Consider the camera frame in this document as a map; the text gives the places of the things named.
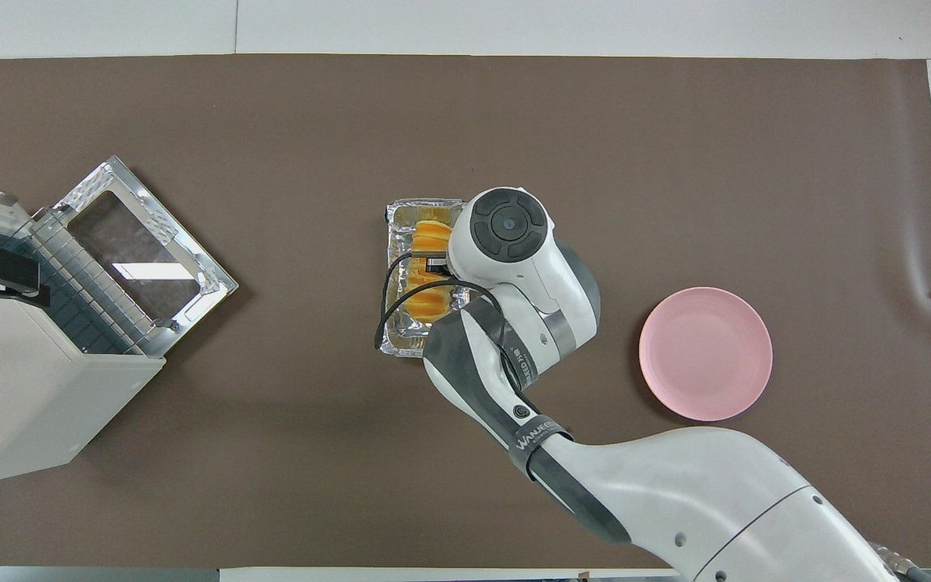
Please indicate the sliced yellow bread loaf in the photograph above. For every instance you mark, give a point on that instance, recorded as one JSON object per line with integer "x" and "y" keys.
{"x": 425, "y": 303}

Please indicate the aluminium foil tray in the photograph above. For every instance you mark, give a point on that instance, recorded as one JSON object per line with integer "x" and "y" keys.
{"x": 399, "y": 331}

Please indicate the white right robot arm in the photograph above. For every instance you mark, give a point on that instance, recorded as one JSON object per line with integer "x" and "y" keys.
{"x": 676, "y": 485}

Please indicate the metal oven rack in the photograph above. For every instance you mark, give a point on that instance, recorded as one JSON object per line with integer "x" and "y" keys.
{"x": 86, "y": 311}

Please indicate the cream toaster oven body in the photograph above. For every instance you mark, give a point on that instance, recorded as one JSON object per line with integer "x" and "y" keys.
{"x": 21, "y": 396}

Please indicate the glass oven door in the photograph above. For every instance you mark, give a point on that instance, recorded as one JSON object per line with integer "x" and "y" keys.
{"x": 142, "y": 250}

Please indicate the brown table mat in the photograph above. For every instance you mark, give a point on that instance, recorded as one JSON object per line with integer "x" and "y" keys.
{"x": 271, "y": 469}

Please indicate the pink round plate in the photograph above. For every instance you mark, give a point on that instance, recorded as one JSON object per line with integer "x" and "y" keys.
{"x": 704, "y": 356}

